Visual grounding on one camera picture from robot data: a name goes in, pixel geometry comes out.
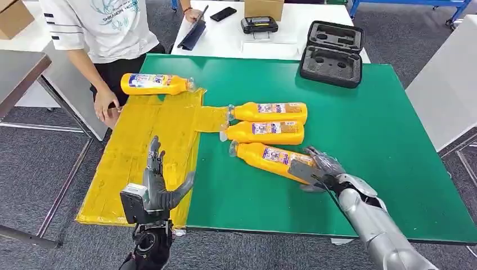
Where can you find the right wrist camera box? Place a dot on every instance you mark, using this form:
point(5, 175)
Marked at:
point(302, 171)

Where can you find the large cardboard box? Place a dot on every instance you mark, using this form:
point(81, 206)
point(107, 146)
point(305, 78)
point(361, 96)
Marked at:
point(13, 18)

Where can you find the green table mat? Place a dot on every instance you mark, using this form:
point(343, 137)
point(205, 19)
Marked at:
point(279, 201)

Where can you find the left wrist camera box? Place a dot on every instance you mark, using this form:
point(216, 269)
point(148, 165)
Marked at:
point(132, 205)

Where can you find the orange plastic bottle clear cap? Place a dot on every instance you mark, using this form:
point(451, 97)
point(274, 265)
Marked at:
point(268, 116)
point(257, 156)
point(152, 87)
point(268, 137)

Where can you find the black handheld device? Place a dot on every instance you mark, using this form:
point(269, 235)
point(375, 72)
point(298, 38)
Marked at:
point(259, 25)

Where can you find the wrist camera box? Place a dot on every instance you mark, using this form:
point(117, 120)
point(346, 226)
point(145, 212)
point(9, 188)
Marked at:
point(132, 205)
point(302, 171)

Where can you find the yellow plastic sheet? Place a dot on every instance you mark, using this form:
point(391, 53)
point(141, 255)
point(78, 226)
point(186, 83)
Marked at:
point(130, 149)

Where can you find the white table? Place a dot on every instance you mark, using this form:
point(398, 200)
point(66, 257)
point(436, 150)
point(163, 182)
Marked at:
point(223, 41)

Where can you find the black foam-lined case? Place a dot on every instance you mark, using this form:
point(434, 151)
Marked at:
point(331, 69)

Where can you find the person's right hand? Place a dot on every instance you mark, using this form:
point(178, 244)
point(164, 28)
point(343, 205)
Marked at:
point(106, 108)

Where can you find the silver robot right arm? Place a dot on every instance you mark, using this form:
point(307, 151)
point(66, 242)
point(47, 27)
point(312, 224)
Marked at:
point(369, 220)

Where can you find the person's left hand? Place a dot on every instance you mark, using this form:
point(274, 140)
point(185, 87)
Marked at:
point(193, 15)

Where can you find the tablet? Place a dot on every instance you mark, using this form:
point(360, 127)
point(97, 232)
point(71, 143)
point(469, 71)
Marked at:
point(192, 35)

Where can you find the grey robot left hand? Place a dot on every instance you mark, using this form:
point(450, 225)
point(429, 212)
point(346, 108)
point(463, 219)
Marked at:
point(154, 193)

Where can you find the red wristband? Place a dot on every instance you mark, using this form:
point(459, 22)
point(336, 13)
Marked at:
point(187, 9)

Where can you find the grey table with metal legs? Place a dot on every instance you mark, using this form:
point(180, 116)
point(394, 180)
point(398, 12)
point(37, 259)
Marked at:
point(18, 70)

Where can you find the person in white shirt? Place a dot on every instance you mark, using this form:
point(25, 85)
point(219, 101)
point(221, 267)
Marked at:
point(104, 33)

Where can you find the small cardboard box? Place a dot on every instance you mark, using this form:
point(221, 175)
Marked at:
point(264, 8)

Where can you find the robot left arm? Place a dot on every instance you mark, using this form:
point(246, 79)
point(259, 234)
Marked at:
point(149, 246)

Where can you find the black smartphone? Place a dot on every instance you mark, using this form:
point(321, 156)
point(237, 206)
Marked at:
point(223, 14)

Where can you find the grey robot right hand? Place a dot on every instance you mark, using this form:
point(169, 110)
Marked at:
point(329, 164)

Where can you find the pale grey table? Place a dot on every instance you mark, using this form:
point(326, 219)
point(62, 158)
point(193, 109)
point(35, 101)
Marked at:
point(447, 82)

